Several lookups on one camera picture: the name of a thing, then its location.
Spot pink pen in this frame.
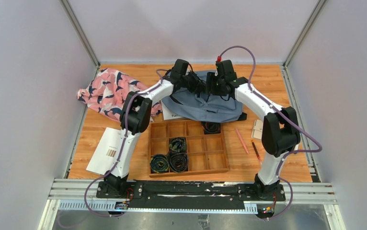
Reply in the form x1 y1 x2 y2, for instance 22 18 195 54
235 128 249 154

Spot white furniture book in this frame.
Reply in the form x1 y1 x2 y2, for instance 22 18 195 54
161 103 185 120

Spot rolled black belt top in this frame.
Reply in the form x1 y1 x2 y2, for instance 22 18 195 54
201 122 221 135

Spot rolled dark belt bottom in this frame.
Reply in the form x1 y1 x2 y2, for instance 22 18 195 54
167 151 189 173

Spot dark red pen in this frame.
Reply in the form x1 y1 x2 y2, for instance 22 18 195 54
251 140 263 165

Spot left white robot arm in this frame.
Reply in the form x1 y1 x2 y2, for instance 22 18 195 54
103 59 193 198

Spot aluminium rail frame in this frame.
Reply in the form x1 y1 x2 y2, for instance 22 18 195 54
39 179 346 230

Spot blue grey backpack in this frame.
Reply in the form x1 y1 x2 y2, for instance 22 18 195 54
161 69 248 124

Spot wooden compartment tray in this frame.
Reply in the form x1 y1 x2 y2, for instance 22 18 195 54
148 120 229 178

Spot rolled green belt bottom-left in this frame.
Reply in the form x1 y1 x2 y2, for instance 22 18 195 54
149 154 170 173

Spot pink patterned cloth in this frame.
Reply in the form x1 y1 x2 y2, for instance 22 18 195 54
77 68 149 122

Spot white paper booklet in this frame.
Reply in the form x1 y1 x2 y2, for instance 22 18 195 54
86 127 122 175

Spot rolled green belt middle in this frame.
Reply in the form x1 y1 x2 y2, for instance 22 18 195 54
169 137 187 153

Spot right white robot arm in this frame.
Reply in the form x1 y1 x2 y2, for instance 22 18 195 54
206 60 300 200

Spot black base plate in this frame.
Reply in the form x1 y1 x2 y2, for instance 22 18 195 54
96 181 286 210

